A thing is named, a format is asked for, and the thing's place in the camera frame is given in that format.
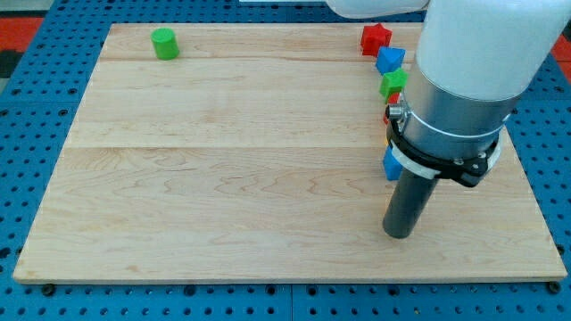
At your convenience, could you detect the red star block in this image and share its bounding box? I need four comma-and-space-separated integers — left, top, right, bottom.
360, 23, 393, 57

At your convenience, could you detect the small red block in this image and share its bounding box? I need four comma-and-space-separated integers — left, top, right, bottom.
383, 93, 402, 125

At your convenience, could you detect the green cube block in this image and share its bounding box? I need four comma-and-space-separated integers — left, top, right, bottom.
379, 68, 409, 103

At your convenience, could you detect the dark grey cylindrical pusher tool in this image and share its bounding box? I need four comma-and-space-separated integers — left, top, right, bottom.
383, 169, 438, 239

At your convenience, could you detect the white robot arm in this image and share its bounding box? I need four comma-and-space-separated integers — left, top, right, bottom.
326, 0, 570, 161

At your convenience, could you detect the green cylinder block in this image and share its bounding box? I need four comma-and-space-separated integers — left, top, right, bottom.
151, 28, 179, 61

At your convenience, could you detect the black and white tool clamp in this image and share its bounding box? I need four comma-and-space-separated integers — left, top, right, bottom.
386, 120, 503, 187

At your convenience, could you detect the wooden board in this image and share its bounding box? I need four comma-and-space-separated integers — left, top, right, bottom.
13, 23, 567, 284

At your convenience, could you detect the blue triangular block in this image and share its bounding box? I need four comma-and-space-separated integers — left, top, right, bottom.
376, 46, 406, 75

